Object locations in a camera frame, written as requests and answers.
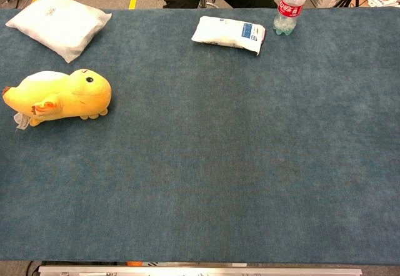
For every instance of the yellow plush duck toy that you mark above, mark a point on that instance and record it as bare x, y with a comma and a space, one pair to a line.
62, 93

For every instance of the blue felt table cloth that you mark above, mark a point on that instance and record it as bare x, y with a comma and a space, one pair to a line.
200, 151

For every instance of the white soft plastic package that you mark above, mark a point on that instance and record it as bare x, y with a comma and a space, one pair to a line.
59, 23

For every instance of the clear bottle red label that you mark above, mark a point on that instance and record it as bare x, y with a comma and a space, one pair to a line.
288, 9

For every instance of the white blue wet wipes pack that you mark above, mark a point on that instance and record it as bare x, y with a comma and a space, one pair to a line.
228, 34

